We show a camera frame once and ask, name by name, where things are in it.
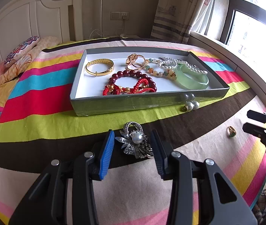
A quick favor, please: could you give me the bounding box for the gold ring green stone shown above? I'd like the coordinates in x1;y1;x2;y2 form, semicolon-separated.
227;126;237;138

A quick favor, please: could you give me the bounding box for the silver pearl flower brooch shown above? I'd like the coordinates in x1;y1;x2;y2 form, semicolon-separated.
115;121;154;159

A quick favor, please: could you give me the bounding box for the gold double pearl earring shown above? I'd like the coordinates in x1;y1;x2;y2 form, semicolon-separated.
181;100;200;112

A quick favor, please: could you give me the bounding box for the red cord bracelet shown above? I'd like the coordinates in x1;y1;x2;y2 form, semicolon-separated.
102;79;157;97

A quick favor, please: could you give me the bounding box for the multicolour stone bead bracelet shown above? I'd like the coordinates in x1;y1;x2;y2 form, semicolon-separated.
145;57;178;81

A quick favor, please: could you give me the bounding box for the white pearl necklace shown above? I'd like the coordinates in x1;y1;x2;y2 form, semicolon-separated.
152;56;209;76

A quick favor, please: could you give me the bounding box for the gold wire flower bangle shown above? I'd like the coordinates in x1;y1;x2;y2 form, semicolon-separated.
125;53;149;71

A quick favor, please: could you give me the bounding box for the engraved gold bangle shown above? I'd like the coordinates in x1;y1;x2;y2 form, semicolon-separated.
85;58;115;77

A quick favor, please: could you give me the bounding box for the green jade bangle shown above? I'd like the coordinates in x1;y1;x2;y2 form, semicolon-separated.
175;64;209;90

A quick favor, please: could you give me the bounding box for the colourful striped bed cover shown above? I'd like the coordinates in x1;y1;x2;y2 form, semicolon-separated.
0;39;266;224

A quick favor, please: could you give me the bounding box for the grey shallow cardboard tray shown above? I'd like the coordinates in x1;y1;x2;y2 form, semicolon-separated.
70;47;229;116

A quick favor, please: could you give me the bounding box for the white bedside table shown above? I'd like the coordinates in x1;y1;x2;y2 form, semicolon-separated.
89;34;141;39

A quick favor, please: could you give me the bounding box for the cream patterned pillow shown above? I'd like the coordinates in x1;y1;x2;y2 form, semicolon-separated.
0;36;61;85

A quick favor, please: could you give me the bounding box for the embroidered floral cushion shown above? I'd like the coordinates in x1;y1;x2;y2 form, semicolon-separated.
4;36;40;69

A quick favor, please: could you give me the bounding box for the beige printed curtain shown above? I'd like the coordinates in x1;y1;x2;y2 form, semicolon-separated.
150;0;211;44

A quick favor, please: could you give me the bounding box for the white wooden headboard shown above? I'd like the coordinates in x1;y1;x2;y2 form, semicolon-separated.
0;0;84;63

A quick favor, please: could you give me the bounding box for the dark red bead bracelet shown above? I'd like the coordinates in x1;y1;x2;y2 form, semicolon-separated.
108;70;158;94

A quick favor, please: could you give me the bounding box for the white charger cable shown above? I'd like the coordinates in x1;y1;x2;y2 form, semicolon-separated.
89;19;129;39

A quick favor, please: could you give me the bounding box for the wall power socket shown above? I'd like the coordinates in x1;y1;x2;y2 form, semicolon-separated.
110;11;129;20

